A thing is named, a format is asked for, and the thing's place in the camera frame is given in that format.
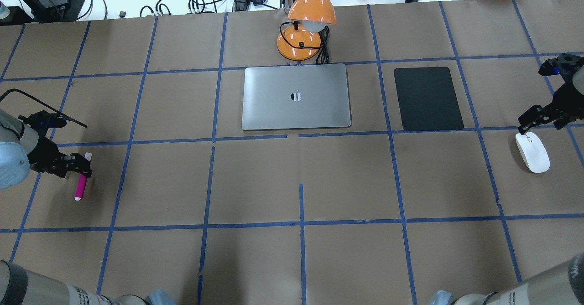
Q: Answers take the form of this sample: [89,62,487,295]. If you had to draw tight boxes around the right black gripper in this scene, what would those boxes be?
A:
[518,53,584,135]

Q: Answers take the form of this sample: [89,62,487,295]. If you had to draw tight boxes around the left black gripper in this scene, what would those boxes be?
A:
[21,110,93,178]

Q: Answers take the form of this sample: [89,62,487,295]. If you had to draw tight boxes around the pink highlighter pen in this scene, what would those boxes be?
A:
[74,153,93,202]

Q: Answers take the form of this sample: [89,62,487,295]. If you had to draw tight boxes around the white computer mouse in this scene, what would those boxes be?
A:
[515,132,550,174]

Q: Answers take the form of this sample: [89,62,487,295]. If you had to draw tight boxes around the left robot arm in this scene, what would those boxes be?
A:
[0,110,93,189]

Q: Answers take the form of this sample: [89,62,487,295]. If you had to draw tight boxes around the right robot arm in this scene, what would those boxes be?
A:
[518,53,584,135]

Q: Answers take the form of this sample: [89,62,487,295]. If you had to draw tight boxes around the black mousepad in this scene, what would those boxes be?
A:
[393,67,464,132]

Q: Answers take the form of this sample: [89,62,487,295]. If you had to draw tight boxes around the grey closed laptop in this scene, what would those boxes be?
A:
[240,63,352,131]

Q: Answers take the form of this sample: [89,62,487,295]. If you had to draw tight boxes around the orange desk lamp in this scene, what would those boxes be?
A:
[276,0,337,64]

